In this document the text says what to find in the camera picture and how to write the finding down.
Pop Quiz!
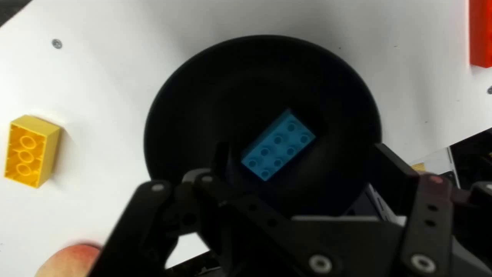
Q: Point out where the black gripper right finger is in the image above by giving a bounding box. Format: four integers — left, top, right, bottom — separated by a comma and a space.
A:
372, 144, 492, 277

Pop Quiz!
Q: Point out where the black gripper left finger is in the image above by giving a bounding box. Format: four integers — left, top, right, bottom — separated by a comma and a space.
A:
86, 142, 335, 277

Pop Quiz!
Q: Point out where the yellow toy brick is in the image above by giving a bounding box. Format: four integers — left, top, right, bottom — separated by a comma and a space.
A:
3, 114, 65, 191

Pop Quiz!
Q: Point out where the blue toy brick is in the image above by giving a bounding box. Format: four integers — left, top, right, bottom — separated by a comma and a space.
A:
240, 108, 318, 184

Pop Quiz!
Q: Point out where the red toy brick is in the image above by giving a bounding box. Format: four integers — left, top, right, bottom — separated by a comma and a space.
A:
469, 0, 492, 70

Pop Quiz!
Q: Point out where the black bowl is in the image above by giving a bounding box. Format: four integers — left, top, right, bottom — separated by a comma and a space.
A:
143, 34, 384, 219

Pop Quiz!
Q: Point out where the toy peach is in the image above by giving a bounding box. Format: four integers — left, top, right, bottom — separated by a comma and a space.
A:
35, 242, 105, 277

